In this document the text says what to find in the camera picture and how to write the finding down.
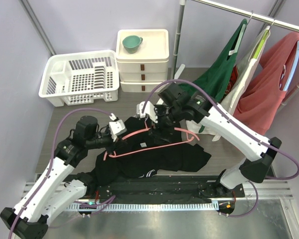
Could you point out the salmon pink t shirt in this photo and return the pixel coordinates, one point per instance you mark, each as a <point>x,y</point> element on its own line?
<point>263,93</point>

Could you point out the white cable duct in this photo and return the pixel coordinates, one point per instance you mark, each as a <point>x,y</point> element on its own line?
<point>213,206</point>

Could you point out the lime green hanger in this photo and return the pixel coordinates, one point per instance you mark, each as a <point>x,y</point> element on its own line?
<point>262,42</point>

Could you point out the light blue hanger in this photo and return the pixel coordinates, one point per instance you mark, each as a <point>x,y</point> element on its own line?
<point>285,86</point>

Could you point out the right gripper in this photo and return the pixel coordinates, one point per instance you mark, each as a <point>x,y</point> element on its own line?
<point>157,129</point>

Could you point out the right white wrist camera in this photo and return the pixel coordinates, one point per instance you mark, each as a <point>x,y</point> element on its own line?
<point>146,110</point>

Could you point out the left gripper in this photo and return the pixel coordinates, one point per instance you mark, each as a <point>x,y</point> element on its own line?
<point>113,146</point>

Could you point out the white plastic basket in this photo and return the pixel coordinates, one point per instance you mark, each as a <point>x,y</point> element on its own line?
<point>80,78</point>

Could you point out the green cup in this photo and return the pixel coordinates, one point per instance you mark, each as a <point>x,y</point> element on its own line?
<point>132,43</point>

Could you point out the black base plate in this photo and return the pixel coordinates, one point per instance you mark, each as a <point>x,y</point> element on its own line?
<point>162,189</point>

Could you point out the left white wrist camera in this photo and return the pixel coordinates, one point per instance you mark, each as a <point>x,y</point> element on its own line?
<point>116,126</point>

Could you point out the pink hanger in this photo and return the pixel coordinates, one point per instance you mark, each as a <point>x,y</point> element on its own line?
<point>189,135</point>

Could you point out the white drawer unit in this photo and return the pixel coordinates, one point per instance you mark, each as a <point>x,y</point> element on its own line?
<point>142,71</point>

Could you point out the black t shirt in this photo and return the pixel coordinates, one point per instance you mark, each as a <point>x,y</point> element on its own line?
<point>148,159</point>

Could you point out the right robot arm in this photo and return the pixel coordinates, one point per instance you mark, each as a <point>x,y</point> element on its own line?
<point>259,151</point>

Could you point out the metal clothes rack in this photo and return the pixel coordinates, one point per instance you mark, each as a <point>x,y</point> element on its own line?
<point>270,19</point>

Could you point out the white t shirt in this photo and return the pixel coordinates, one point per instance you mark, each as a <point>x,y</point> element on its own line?
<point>240,79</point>

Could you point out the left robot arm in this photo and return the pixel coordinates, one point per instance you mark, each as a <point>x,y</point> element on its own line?
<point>31,217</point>

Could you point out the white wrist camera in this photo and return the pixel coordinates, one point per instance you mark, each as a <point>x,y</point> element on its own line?
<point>146,110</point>
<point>116,126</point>

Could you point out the green t shirt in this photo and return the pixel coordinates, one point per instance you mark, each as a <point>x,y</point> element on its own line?
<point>215,80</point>

